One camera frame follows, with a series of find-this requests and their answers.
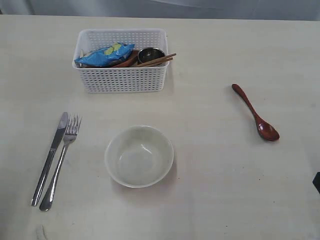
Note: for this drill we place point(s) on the white perforated plastic basket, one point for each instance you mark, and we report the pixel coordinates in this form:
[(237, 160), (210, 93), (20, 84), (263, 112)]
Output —
[(121, 79)]

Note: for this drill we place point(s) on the blue snack packet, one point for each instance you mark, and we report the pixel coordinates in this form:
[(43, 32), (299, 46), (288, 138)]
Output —
[(106, 57)]

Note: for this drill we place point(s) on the silver table knife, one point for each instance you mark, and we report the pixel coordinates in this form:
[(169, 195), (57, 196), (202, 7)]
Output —
[(60, 131)]

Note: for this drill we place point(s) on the brown wooden chopstick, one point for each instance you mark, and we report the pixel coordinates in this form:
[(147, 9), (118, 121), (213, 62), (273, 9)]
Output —
[(156, 60), (159, 62)]

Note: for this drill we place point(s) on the brown wooden bowl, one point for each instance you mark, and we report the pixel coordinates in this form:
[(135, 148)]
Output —
[(132, 59)]

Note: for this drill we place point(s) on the silver metal fork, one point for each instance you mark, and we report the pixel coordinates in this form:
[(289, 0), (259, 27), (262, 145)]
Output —
[(70, 135)]

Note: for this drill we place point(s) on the dark red wooden spoon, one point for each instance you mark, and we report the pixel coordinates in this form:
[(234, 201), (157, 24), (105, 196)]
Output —
[(264, 129)]

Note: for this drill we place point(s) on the grey floral ceramic bowl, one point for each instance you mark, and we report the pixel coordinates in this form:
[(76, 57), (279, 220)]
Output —
[(139, 157)]

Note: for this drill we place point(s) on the stainless steel cup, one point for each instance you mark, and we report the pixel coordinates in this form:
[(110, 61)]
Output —
[(148, 54)]

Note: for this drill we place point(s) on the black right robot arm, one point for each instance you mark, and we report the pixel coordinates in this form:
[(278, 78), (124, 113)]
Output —
[(316, 181)]

